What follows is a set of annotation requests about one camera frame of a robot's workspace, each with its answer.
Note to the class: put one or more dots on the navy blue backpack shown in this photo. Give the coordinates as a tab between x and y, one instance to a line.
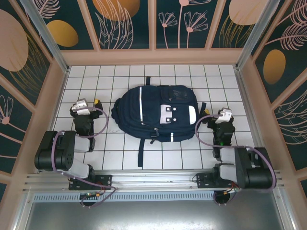
129	112

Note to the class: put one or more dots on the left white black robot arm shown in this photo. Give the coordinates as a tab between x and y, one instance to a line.
81	143

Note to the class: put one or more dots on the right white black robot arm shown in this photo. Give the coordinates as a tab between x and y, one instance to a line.
227	153

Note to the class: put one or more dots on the grey metal sheet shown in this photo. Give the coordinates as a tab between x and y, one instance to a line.
153	215

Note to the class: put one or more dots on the aluminium side rail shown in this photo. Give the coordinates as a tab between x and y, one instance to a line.
245	95

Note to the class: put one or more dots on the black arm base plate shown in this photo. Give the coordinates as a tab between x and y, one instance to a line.
204	180
106	179

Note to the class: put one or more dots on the aluminium corner post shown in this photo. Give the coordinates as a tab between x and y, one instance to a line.
254	31
48	40

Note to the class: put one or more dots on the aluminium mounting rail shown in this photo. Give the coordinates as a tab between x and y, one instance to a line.
153	178

